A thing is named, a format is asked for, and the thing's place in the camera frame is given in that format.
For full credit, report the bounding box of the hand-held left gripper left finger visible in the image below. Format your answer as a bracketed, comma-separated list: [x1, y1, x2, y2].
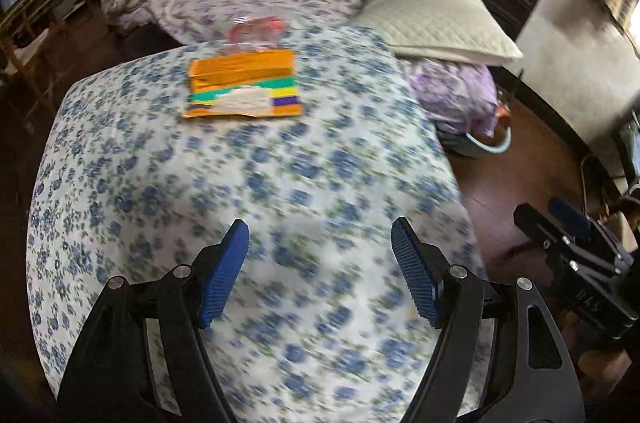
[56, 219, 250, 423]

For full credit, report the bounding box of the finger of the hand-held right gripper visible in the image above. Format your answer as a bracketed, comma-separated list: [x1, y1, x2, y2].
[513, 202, 581, 263]
[547, 196, 633, 263]

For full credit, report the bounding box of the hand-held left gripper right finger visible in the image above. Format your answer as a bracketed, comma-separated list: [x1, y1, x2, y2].
[391, 216, 586, 423]

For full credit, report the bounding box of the grey plastic basin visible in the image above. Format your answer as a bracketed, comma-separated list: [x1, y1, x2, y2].
[445, 123, 512, 159]

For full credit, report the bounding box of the purple crumpled cloth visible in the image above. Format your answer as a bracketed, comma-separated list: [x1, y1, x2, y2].
[400, 58, 501, 139]

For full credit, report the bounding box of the orange multicolour striped box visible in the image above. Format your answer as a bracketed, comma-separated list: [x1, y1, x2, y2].
[181, 50, 302, 119]

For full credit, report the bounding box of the white quilted pillow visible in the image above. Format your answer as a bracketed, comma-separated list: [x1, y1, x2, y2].
[352, 0, 524, 66]

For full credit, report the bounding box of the clear plastic bottle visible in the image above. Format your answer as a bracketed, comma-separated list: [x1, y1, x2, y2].
[227, 16, 286, 54]

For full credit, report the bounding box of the wooden chair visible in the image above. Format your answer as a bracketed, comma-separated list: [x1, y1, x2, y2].
[0, 13, 71, 119]

